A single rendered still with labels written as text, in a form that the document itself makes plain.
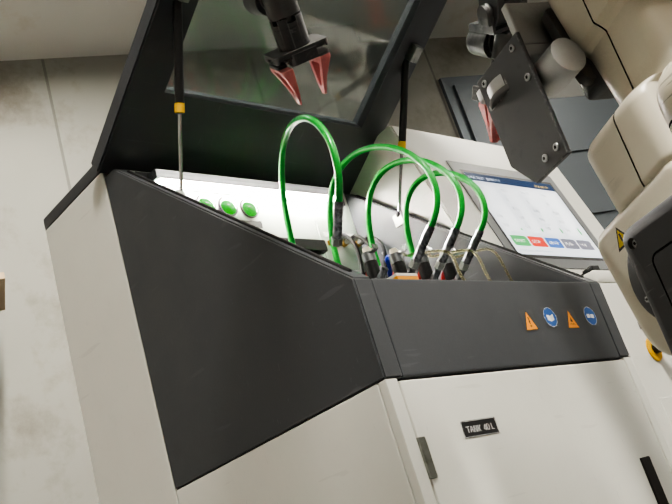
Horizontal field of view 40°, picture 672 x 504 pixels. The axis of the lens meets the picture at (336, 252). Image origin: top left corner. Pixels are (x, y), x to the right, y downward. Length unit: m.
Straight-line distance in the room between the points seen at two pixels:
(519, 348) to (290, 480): 0.45
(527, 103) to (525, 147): 0.05
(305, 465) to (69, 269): 0.84
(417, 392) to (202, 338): 0.47
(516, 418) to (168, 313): 0.67
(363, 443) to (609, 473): 0.49
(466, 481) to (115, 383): 0.82
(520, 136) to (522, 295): 0.63
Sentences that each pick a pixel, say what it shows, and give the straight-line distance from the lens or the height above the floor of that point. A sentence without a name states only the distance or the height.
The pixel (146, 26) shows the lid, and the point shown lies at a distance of 1.85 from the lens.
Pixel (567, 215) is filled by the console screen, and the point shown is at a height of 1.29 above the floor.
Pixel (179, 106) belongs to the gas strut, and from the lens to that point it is 1.80.
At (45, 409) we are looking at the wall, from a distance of 4.55.
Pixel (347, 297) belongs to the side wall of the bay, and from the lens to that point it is 1.37.
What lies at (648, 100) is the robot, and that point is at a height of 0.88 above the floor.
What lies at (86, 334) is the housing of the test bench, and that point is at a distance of 2.01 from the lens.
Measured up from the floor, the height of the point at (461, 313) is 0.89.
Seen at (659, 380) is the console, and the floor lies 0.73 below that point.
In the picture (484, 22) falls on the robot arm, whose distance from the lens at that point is 1.73.
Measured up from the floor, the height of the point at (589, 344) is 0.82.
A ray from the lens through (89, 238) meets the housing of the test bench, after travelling 2.01.
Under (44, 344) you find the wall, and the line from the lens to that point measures 4.65.
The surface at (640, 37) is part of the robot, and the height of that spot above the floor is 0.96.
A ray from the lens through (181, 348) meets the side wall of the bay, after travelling 1.71.
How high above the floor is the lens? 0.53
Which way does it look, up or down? 20 degrees up
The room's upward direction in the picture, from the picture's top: 18 degrees counter-clockwise
